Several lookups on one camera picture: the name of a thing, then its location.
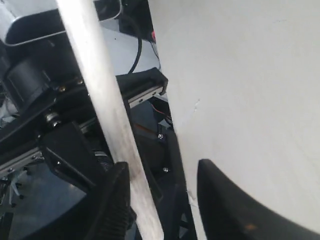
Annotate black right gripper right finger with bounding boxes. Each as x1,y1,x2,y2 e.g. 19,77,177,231
197,159,320,240

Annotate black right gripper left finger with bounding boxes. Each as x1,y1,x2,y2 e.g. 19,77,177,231
26,162,130,240

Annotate white wooden drumstick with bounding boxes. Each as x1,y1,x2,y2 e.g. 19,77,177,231
56,0,164,240

